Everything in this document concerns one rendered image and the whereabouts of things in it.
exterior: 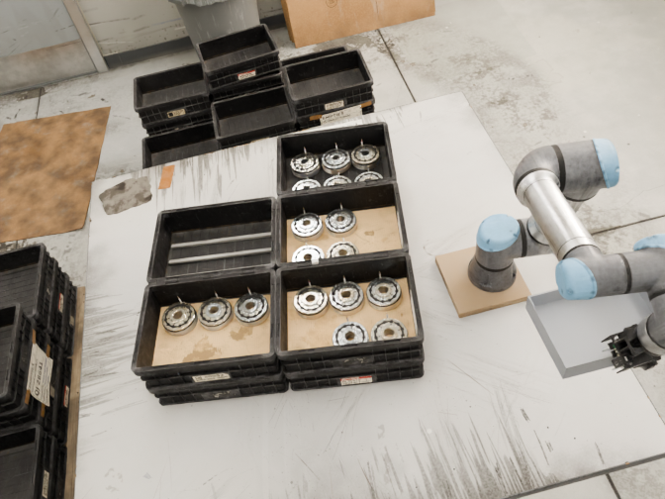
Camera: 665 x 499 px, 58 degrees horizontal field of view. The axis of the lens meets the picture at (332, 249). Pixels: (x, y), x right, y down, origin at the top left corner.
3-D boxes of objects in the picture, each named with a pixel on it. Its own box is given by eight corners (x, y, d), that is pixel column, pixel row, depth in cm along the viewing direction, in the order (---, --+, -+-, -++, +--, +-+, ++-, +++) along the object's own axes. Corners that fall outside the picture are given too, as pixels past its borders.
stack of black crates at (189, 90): (220, 109, 362) (203, 60, 335) (225, 141, 342) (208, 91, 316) (154, 126, 360) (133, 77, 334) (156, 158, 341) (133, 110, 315)
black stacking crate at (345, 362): (410, 275, 186) (409, 252, 177) (425, 361, 168) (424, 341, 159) (283, 290, 189) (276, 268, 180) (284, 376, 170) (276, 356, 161)
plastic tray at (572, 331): (630, 280, 148) (635, 268, 144) (678, 349, 135) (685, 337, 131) (524, 308, 147) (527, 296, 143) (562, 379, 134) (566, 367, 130)
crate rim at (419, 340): (410, 255, 179) (410, 250, 177) (425, 345, 160) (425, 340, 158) (277, 272, 182) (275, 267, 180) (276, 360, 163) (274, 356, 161)
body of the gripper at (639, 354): (598, 341, 126) (621, 325, 114) (636, 328, 126) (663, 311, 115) (616, 375, 123) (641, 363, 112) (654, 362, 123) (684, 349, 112)
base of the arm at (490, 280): (502, 248, 198) (505, 229, 191) (524, 283, 189) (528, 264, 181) (459, 262, 197) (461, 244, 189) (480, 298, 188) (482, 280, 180)
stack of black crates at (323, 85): (366, 118, 339) (358, 47, 305) (380, 151, 320) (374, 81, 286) (297, 135, 338) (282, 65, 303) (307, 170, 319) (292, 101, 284)
